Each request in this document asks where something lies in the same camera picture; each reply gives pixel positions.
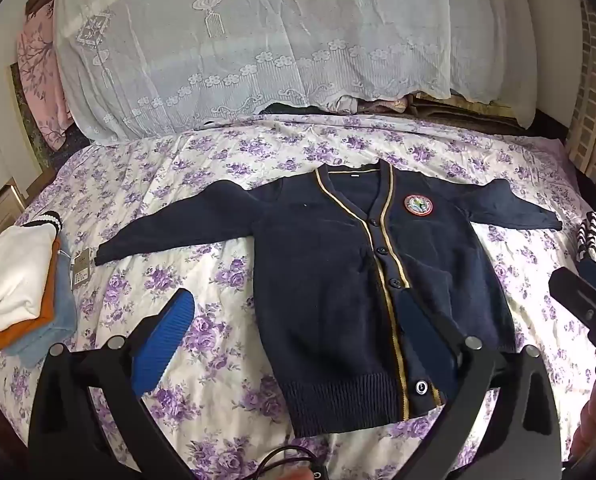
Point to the purple floral bed sheet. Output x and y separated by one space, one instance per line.
178 185

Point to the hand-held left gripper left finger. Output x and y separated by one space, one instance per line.
170 322

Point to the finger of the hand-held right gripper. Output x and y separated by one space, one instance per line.
577 290

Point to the white folded sweater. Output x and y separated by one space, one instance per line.
13 280

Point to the pink floral cloth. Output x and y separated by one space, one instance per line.
38 70

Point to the white lace cover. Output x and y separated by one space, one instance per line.
278 35

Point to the paper clothing tag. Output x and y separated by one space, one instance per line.
82 270

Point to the beige checkered curtain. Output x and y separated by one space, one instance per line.
592 100

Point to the light blue folded garment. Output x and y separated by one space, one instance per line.
60 325

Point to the person's right hand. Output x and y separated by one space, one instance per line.
595 415

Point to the orange folded garment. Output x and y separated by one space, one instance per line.
43 317

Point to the navy knit cardigan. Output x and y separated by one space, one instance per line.
318 260

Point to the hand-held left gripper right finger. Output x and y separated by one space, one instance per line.
422 332

